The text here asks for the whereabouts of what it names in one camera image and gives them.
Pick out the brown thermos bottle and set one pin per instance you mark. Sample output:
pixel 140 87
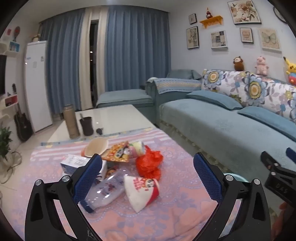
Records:
pixel 71 122

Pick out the green potted plant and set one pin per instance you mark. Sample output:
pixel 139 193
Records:
pixel 5 141

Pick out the blue curtain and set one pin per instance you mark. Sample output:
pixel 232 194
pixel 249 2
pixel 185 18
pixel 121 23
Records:
pixel 136 46
pixel 62 60

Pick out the blue armrest cover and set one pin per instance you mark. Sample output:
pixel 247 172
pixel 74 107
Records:
pixel 175 85

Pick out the black key bunch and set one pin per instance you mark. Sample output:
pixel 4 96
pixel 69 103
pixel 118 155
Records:
pixel 100 131

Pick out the large flower picture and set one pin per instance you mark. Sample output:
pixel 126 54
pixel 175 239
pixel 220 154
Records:
pixel 244 11

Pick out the red plastic bag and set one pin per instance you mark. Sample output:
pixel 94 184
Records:
pixel 148 163

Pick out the orange snack packet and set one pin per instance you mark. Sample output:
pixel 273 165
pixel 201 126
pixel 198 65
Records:
pixel 116 151

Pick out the black television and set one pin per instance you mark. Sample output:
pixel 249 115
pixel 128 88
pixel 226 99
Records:
pixel 2 74

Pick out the black guitar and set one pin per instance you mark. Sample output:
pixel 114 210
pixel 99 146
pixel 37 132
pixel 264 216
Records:
pixel 23 126

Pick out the round red paddle ornament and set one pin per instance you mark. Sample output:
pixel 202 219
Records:
pixel 16 31

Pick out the pink printed tablecloth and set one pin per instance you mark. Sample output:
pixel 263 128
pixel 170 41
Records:
pixel 180 160

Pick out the blue corner sofa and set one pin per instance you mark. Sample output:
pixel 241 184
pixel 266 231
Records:
pixel 215 134

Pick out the white coffee table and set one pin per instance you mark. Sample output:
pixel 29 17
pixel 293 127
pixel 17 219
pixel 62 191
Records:
pixel 120 118

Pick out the pink tube can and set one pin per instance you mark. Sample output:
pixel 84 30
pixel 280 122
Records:
pixel 137 148

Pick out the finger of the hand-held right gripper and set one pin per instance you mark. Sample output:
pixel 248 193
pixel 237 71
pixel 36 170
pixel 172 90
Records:
pixel 291 154
pixel 269 160

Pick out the dark balcony door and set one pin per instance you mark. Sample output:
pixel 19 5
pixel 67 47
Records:
pixel 93 60

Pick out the red blue toy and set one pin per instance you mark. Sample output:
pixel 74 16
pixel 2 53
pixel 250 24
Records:
pixel 292 78

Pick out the beige paper bowl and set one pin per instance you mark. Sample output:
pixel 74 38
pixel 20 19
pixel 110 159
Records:
pixel 96 146

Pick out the small dark picture frame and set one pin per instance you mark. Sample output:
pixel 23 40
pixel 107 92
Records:
pixel 192 19

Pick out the red white paper cup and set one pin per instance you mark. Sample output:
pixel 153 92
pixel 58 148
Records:
pixel 141 190

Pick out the blue cushion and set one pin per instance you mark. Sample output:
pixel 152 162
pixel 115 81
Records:
pixel 268 117
pixel 212 98
pixel 182 74

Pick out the white printed snack packet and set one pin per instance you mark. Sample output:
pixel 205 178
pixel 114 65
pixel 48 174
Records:
pixel 108 171

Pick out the white wall shelf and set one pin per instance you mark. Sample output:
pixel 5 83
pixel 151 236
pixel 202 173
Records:
pixel 7 52

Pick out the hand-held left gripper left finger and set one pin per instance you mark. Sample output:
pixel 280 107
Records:
pixel 89 178

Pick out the dark brown cup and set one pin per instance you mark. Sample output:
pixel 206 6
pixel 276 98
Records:
pixel 87 127

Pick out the white shelf unit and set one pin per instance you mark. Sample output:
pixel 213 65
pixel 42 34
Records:
pixel 9 111

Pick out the yellow wall shelf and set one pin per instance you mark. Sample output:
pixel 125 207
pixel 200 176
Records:
pixel 211 22

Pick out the blue photo frame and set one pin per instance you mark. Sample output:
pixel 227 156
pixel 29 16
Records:
pixel 13 46

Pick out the red storage box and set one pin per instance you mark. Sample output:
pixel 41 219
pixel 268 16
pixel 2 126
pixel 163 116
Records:
pixel 11 100

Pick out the small brown picture frame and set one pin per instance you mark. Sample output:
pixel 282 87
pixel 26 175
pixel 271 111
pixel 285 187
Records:
pixel 246 35

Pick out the white picture frame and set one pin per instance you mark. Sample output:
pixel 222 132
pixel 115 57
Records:
pixel 218 39

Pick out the items atop refrigerator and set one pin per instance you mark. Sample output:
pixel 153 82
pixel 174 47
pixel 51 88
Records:
pixel 36 37

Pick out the white refrigerator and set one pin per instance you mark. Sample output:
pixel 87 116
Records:
pixel 37 88

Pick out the wall clock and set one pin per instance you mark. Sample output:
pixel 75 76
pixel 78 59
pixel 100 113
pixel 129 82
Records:
pixel 278 14

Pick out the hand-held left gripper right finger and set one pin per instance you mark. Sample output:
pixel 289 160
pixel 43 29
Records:
pixel 207 178

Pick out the brown monkey plush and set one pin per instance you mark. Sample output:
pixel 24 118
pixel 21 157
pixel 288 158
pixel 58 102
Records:
pixel 238 63

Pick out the white curtain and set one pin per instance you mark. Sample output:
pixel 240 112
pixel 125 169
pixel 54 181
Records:
pixel 84 58

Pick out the red gourd ornament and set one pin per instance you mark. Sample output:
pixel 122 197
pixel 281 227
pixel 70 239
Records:
pixel 209 14

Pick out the floral sofa cover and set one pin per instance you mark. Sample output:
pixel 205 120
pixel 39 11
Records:
pixel 233 83

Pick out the tall dark picture frame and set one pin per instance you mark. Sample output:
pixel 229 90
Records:
pixel 192 37

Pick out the clear plastic bottle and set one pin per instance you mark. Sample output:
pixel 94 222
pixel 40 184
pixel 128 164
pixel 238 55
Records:
pixel 108 187

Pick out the pink pig plush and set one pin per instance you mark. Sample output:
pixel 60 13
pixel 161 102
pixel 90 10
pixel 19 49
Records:
pixel 261 66

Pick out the butterfly picture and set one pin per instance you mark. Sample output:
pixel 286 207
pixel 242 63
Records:
pixel 269 39

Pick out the white drink carton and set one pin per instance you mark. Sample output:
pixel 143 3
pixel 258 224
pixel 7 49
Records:
pixel 74 162

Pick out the yellow plush toy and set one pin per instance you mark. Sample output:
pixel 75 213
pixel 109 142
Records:
pixel 290 66

